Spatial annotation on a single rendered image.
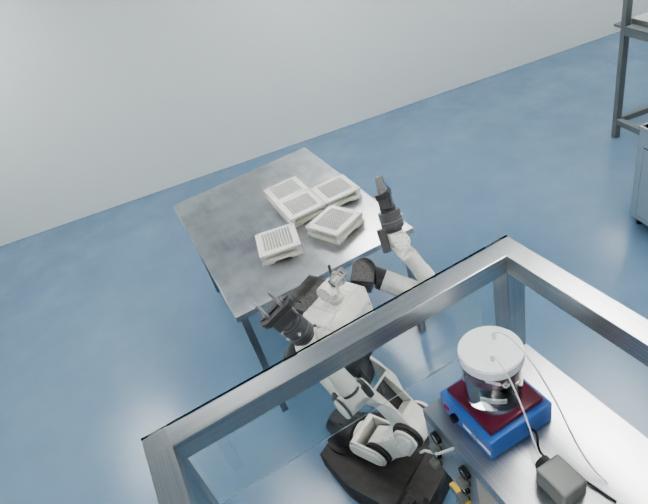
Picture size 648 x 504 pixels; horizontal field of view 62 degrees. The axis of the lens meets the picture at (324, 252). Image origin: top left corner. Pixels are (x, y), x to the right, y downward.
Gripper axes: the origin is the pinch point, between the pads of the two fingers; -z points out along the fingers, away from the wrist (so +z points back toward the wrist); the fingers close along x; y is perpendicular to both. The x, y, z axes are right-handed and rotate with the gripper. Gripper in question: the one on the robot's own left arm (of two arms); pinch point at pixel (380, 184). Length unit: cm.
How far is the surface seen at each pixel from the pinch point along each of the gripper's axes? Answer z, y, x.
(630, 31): -24, -184, -281
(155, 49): -154, 218, -323
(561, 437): 64, -36, 81
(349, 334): 21, 6, 90
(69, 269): 22, 345, -236
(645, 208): 91, -144, -188
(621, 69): 3, -178, -298
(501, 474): 65, -19, 90
